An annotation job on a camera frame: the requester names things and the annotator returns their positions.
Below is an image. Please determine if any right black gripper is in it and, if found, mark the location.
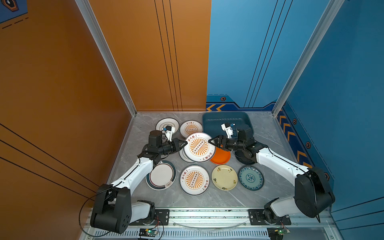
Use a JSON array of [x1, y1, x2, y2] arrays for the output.
[[208, 135, 246, 152]]

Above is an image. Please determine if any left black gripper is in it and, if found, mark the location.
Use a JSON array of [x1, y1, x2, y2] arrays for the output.
[[157, 138, 187, 157]]

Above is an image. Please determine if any small orange sunburst plate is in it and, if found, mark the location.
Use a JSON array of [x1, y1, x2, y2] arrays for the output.
[[180, 120, 203, 139]]

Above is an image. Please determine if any orange sunburst plate red rim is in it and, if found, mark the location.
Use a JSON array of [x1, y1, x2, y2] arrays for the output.
[[184, 133, 216, 163]]

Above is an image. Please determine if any small white flower-logo plate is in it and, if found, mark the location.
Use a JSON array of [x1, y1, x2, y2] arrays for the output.
[[156, 118, 180, 132]]

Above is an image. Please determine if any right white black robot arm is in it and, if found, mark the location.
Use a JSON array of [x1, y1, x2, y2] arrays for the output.
[[208, 130, 336, 225]]

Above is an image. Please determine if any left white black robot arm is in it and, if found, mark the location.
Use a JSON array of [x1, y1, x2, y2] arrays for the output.
[[90, 130, 188, 234]]

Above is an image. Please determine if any teal plastic bin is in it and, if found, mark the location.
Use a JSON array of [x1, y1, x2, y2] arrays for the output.
[[203, 112, 254, 139]]

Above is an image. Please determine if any black plate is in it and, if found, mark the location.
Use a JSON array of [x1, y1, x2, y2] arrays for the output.
[[234, 150, 258, 165]]

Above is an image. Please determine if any cream yellow plate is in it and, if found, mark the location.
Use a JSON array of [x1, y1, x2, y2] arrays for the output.
[[212, 165, 238, 191]]

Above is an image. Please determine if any white plate green red rim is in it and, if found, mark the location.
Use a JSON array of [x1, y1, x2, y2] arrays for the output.
[[146, 161, 177, 191]]

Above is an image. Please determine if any large orange sunburst plate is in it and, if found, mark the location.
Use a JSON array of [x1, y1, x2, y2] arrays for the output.
[[180, 165, 211, 196]]

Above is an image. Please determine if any green patterned plate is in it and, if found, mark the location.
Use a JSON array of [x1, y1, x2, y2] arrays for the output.
[[238, 166, 265, 191]]

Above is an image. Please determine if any green circuit board left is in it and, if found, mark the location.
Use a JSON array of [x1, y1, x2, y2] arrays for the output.
[[138, 229, 159, 240]]

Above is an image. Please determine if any circuit board right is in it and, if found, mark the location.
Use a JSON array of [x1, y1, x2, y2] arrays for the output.
[[267, 229, 290, 240]]

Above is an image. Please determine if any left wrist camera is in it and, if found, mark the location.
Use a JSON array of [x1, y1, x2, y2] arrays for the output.
[[162, 125, 176, 142]]

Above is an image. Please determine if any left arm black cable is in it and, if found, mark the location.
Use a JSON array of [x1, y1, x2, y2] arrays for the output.
[[78, 143, 151, 238]]

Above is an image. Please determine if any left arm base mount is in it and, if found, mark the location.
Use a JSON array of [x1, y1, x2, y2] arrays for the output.
[[129, 209, 170, 226]]

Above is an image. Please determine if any aluminium rail frame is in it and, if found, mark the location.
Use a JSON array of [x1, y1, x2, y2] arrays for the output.
[[80, 207, 343, 240]]

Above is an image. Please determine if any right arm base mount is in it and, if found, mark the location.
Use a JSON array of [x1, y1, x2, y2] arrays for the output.
[[248, 209, 292, 226]]

